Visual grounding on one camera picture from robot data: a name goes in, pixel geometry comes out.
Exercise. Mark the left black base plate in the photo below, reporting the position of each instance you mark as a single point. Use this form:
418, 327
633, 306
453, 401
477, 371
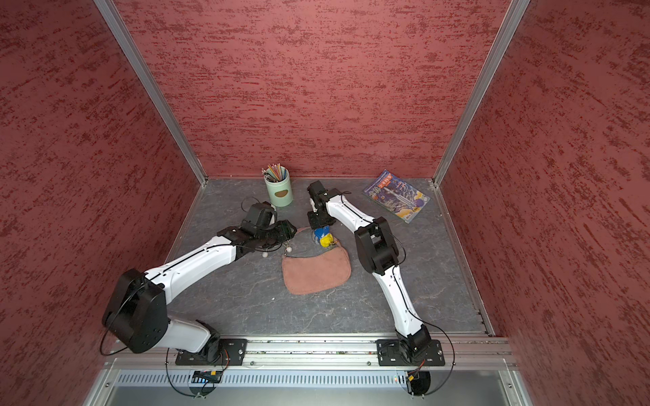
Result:
226, 351

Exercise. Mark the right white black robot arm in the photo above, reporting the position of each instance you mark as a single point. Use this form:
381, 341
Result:
378, 252

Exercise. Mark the aluminium front rail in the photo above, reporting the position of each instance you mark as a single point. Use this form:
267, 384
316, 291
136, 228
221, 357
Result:
358, 351

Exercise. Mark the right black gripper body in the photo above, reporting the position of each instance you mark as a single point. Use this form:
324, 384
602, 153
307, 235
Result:
319, 219

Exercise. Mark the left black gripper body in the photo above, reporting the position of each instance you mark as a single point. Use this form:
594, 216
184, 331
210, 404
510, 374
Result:
274, 234

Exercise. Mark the colourful comic book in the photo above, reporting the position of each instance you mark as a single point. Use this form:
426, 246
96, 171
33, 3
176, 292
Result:
397, 196

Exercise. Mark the grey plush yellow hat toy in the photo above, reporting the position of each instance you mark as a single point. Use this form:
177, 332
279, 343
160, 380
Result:
324, 238

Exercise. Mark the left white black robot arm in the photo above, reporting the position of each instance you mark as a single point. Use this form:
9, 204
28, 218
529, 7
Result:
137, 313

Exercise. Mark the green pencil cup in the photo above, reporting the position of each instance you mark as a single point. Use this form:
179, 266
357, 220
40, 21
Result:
280, 194

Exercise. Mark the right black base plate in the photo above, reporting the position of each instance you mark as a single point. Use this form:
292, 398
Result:
392, 352

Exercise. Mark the aluminium corner post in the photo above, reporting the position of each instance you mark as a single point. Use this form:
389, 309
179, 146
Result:
502, 40
108, 10

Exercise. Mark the white plush keychain decoration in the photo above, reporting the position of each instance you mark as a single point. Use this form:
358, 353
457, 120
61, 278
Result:
285, 248

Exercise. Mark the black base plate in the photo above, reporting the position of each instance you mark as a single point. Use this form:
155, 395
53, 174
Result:
226, 351
392, 352

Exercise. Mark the coloured pencils bundle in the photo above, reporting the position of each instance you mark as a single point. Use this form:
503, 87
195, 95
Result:
275, 173

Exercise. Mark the pink corduroy shoulder bag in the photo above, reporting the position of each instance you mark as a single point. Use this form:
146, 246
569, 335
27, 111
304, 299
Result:
310, 275

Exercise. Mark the left aluminium corner post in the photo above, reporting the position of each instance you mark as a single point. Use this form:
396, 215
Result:
108, 10

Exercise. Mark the right aluminium corner post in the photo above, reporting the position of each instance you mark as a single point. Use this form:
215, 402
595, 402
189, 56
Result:
502, 40

